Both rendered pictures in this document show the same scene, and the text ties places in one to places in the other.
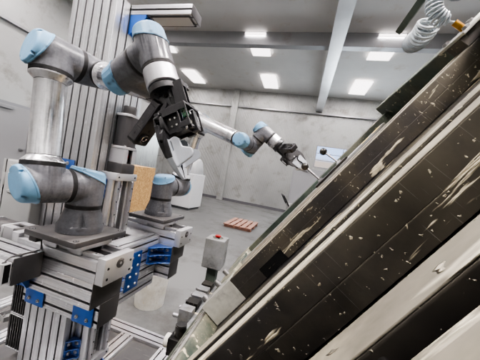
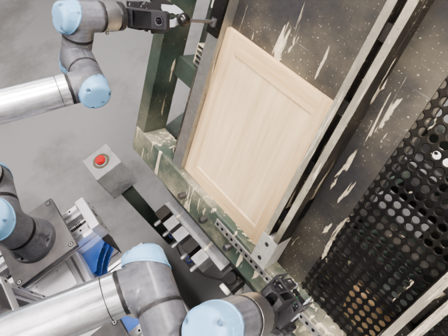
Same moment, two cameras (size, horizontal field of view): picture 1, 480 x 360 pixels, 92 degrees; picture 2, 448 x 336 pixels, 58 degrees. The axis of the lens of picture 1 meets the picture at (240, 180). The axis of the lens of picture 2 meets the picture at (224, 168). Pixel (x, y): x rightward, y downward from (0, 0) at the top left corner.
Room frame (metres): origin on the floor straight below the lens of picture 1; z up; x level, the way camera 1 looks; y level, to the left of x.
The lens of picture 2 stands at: (0.42, 0.24, 2.20)
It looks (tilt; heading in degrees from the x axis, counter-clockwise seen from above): 60 degrees down; 326
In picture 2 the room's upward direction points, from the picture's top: 20 degrees counter-clockwise
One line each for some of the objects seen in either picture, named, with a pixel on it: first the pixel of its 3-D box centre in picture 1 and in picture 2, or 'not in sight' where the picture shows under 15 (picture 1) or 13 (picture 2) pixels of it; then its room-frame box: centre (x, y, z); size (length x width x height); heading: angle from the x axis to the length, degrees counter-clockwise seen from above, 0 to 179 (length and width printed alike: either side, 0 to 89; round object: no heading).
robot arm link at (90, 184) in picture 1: (85, 185); not in sight; (0.86, 0.56, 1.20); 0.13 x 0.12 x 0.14; 152
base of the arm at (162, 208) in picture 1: (159, 205); (25, 236); (1.34, 0.43, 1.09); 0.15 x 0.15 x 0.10
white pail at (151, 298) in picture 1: (153, 278); not in sight; (2.20, 0.65, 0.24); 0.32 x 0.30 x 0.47; 166
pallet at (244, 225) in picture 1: (241, 224); not in sight; (6.27, -0.25, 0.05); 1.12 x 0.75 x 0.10; 163
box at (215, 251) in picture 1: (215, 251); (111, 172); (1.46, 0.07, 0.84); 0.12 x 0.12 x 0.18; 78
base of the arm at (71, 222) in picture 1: (81, 216); not in sight; (0.86, 0.55, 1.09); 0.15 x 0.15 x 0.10
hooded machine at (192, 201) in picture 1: (188, 182); not in sight; (7.65, 1.63, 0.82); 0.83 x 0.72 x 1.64; 163
